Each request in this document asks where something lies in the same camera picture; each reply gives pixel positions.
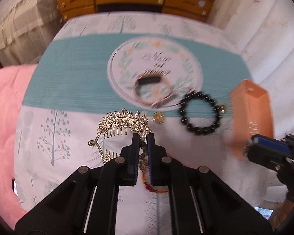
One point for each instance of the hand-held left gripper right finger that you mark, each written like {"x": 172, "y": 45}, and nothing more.
{"x": 150, "y": 156}

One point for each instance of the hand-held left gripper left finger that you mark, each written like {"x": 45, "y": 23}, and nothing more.
{"x": 135, "y": 151}

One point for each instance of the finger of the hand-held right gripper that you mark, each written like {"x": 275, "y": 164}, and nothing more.
{"x": 262, "y": 159}
{"x": 272, "y": 144}

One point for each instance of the silver rhinestone jewelry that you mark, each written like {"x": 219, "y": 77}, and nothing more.
{"x": 246, "y": 149}

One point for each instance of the gold leaf hair comb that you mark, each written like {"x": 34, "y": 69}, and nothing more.
{"x": 117, "y": 121}

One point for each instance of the orange plastic box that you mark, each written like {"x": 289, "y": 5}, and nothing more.
{"x": 250, "y": 107}

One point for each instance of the small gold charm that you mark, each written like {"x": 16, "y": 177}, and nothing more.
{"x": 222, "y": 109}

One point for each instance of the white leaf print curtain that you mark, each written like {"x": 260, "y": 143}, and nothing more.
{"x": 272, "y": 41}

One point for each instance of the smartphone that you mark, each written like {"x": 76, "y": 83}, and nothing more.
{"x": 15, "y": 186}

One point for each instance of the pink blanket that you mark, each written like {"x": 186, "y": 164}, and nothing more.
{"x": 5, "y": 115}

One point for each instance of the blue sticker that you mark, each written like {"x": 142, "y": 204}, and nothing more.
{"x": 201, "y": 3}

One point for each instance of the white lace covered furniture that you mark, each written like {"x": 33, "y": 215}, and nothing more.
{"x": 22, "y": 24}

